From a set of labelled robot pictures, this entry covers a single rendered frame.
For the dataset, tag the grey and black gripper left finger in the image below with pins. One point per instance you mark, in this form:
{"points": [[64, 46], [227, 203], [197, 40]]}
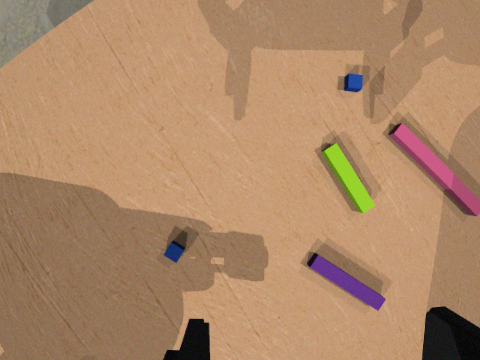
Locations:
{"points": [[195, 344]]}

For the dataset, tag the pink rod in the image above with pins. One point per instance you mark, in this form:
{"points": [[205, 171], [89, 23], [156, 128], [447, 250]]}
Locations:
{"points": [[412, 145]]}

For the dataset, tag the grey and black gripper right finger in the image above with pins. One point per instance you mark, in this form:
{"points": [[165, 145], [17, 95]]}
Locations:
{"points": [[448, 336]]}

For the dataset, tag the small blue cube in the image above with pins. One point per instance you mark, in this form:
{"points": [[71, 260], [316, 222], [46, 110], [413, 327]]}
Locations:
{"points": [[174, 251], [353, 82]]}

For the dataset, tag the lime green rod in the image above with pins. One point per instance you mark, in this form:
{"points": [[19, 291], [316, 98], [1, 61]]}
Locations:
{"points": [[348, 178]]}

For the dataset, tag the purple rod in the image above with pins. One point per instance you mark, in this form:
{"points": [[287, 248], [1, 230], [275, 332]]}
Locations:
{"points": [[346, 281]]}

